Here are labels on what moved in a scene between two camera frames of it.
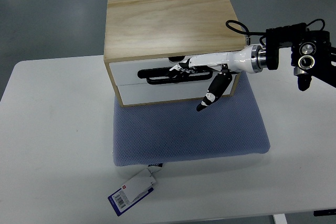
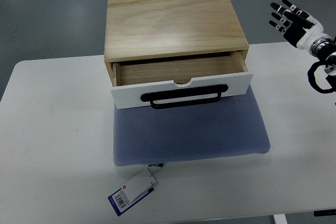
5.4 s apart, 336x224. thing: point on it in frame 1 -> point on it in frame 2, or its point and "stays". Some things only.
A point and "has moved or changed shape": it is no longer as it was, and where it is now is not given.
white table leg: x=280 y=219 stays
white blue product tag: x=134 y=190 stays
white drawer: x=158 y=72 has moved or changed shape
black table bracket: x=324 y=212 stays
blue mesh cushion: x=177 y=131 stays
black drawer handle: x=165 y=76 -> x=151 y=96
